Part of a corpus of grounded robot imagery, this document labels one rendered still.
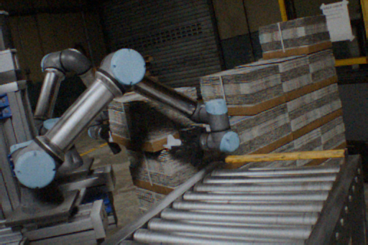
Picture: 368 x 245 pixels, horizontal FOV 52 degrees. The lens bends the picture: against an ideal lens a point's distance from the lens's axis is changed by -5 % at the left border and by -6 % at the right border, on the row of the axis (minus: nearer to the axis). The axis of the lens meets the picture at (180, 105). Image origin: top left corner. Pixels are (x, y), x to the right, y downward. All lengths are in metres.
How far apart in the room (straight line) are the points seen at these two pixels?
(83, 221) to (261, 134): 1.14
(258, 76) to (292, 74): 0.30
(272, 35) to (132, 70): 1.57
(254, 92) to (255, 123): 0.17
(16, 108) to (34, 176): 0.43
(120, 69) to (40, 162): 0.37
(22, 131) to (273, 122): 1.31
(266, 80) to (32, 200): 1.37
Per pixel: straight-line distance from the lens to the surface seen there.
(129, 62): 1.25
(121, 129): 1.92
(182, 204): 1.19
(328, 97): 2.67
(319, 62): 2.61
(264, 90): 2.16
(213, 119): 1.43
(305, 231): 0.92
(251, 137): 2.10
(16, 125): 1.59
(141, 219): 1.14
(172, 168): 1.76
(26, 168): 1.21
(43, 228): 1.40
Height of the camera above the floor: 1.23
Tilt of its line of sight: 7 degrees down
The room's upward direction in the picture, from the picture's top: 12 degrees counter-clockwise
